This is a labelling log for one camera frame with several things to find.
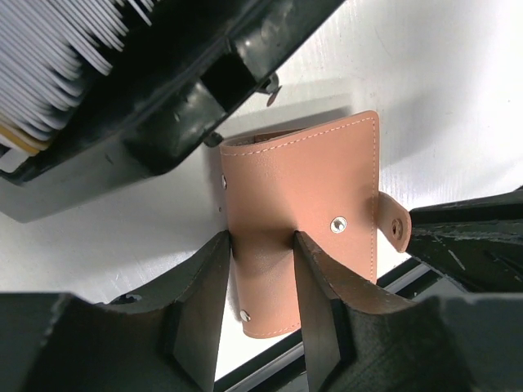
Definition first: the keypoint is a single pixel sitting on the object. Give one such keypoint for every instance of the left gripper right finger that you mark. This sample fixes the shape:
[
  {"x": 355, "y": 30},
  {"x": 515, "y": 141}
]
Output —
[{"x": 471, "y": 342}]

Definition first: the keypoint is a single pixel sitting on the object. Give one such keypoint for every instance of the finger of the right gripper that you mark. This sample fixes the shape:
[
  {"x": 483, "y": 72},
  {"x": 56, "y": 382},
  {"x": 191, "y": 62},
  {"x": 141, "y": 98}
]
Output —
[{"x": 476, "y": 243}]

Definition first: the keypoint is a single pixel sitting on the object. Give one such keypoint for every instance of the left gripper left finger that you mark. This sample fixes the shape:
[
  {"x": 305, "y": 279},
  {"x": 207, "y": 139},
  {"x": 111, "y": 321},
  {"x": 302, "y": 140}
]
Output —
[{"x": 162, "y": 336}]

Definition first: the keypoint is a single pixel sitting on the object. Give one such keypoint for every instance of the brown leather card holder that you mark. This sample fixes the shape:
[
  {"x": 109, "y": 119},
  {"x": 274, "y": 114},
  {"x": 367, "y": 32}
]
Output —
[{"x": 322, "y": 180}]

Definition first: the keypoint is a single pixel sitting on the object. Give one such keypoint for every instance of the black card dispenser box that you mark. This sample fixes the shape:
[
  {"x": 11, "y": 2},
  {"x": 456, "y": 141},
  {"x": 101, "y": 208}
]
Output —
[{"x": 174, "y": 83}]

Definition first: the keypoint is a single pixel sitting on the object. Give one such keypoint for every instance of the white cards stack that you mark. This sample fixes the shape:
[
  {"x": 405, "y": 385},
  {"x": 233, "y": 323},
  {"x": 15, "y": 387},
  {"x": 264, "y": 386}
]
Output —
[{"x": 51, "y": 54}]

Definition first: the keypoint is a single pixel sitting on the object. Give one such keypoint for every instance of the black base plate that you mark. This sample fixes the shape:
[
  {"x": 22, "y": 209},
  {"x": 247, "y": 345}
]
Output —
[{"x": 282, "y": 367}]

